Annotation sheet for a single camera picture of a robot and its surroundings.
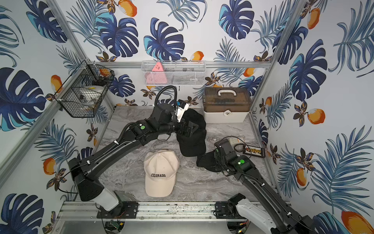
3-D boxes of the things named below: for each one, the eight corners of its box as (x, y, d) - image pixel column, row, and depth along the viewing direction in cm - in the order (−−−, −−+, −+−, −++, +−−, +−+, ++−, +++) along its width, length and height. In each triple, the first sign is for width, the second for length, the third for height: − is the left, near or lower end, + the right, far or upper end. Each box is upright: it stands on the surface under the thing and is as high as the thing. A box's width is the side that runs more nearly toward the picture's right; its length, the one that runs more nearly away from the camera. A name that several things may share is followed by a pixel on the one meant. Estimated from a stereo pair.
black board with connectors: (242, 153, 97) (243, 152, 95) (242, 145, 101) (243, 143, 99) (264, 158, 95) (266, 156, 93) (264, 149, 99) (265, 148, 97)
